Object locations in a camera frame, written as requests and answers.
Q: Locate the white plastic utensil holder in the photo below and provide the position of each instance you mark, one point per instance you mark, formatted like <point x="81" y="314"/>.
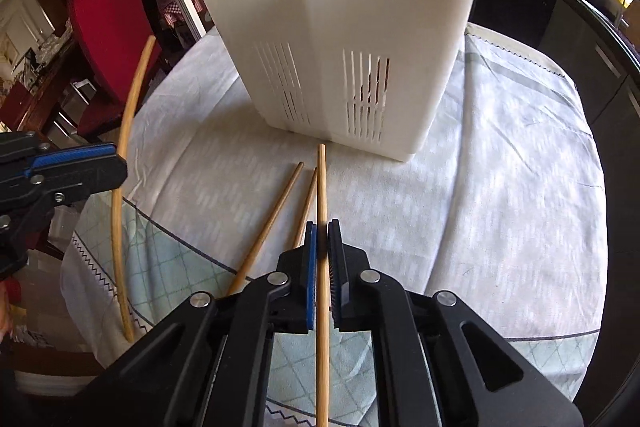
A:
<point x="350" y="7"/>

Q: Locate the light wooden chopstick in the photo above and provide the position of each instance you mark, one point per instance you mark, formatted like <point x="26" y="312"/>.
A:
<point x="117" y="257"/>
<point x="322" y="187"/>
<point x="270" y="222"/>
<point x="306" y="202"/>

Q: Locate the grey green patterned tablecloth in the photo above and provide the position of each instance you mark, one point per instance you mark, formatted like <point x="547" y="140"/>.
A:
<point x="450" y="207"/>

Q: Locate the red upholstered chair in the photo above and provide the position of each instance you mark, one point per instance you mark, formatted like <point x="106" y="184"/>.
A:
<point x="110" y="32"/>

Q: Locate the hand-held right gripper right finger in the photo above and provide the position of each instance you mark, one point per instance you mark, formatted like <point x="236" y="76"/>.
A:
<point x="336" y="277"/>

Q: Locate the white round container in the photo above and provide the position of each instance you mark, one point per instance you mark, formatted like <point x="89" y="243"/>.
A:
<point x="45" y="382"/>

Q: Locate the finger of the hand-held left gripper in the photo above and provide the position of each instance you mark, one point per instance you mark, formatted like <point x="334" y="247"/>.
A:
<point x="75" y="154"/>
<point x="90" y="177"/>

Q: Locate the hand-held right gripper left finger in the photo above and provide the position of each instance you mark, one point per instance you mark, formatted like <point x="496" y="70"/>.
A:
<point x="311" y="277"/>

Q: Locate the cluttered wooden table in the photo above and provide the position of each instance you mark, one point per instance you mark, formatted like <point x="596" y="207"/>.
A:
<point x="40" y="82"/>

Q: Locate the wooden cutting board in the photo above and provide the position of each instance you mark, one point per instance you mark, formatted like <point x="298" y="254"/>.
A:
<point x="635" y="14"/>

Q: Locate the green lower cabinets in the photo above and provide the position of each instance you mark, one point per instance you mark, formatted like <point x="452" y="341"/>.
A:
<point x="525" y="17"/>

